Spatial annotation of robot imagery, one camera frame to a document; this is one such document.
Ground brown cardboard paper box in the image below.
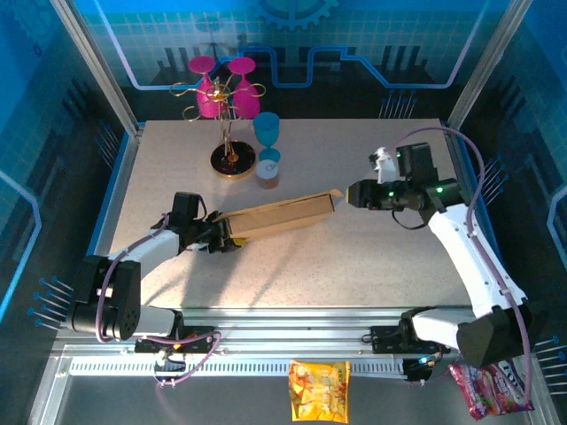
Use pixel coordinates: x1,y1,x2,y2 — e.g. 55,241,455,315
211,189,346,243

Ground small brown jar white lid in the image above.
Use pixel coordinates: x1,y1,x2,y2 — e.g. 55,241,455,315
257,158,281,190

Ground blue plastic goblet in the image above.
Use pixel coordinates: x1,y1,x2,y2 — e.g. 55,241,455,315
252,111,283,163

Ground yellow snack bag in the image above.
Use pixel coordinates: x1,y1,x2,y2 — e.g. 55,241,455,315
287,359,352,424

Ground purple candy bag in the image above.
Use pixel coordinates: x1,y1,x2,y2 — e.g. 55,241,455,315
448,359,535,421

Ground gold wire glass rack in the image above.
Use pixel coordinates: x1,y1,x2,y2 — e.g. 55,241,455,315
170,75,268,181

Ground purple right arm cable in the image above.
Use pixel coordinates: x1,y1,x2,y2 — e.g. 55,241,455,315
392,127,535,406

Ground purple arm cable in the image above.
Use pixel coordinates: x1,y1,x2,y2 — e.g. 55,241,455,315
94,197,222,390
392,127,535,406

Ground aluminium frame rail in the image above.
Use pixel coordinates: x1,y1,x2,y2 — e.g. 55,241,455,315
52,307,532,356

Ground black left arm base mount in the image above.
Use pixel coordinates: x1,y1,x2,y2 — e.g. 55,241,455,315
132,324,219,355

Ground white slotted cable duct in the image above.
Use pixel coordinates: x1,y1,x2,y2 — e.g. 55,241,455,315
68,359,408,378

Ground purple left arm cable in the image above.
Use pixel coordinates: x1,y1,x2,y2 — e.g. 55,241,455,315
94,197,222,390

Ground small wired connector board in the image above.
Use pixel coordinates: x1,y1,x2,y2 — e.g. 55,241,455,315
152,352,188,390

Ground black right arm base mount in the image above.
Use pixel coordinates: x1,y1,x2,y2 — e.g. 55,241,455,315
369,324,453,355

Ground aluminium frame post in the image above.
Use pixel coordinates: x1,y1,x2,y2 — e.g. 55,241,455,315
47,0,145,136
442,0,535,134

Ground black controller box with wires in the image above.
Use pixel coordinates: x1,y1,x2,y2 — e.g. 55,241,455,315
401,355,439,385

